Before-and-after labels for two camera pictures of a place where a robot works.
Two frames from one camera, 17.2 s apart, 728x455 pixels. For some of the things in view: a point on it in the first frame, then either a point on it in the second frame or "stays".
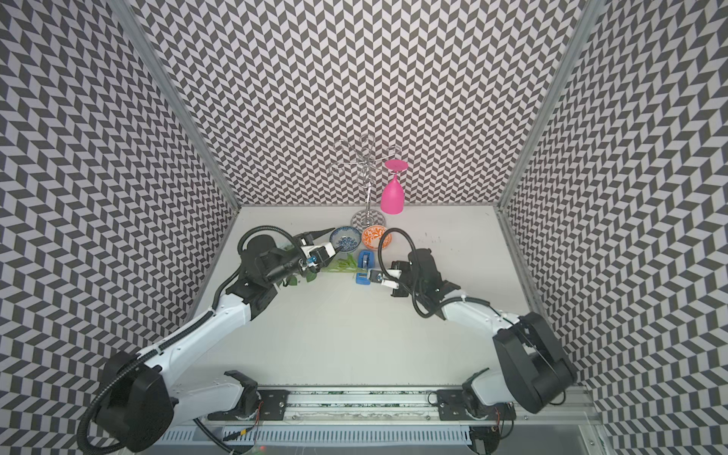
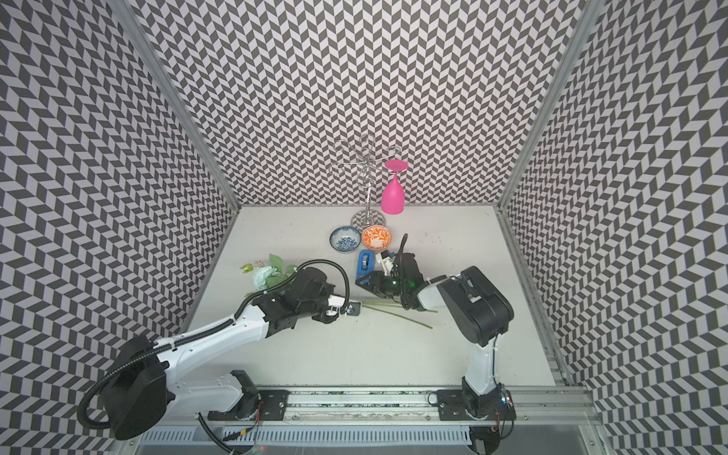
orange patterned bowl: (371, 237) stays
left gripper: (312, 235) -> (328, 288)
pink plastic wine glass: (392, 197) stays
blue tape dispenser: (366, 260) stays
